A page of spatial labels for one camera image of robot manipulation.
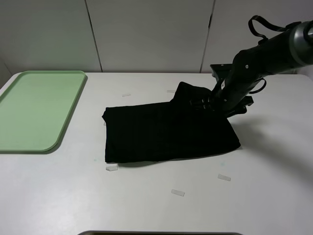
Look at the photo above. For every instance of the clear tape marker near left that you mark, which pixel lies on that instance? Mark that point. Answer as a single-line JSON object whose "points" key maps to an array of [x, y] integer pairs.
{"points": [[112, 168]]}

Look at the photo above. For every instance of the black short sleeve t-shirt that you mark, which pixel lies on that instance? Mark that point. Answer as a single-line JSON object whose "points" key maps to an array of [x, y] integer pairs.
{"points": [[165, 131]]}

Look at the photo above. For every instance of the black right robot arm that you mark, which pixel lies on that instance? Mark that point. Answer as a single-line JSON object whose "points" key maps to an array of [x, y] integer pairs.
{"points": [[280, 49]]}

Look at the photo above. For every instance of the clear tape marker near middle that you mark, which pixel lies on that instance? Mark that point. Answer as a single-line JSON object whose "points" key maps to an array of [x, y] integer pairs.
{"points": [[177, 192]]}

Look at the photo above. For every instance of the green plastic tray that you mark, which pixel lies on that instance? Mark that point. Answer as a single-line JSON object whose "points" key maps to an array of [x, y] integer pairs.
{"points": [[36, 108]]}

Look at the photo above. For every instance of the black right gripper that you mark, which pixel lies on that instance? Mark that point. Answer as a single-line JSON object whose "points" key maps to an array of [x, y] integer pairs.
{"points": [[202, 104]]}

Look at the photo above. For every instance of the clear tape marker near right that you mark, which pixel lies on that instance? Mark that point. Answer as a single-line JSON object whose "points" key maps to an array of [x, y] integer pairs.
{"points": [[223, 177]]}

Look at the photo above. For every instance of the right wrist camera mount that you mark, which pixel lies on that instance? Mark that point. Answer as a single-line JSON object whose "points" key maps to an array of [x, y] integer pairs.
{"points": [[220, 72]]}

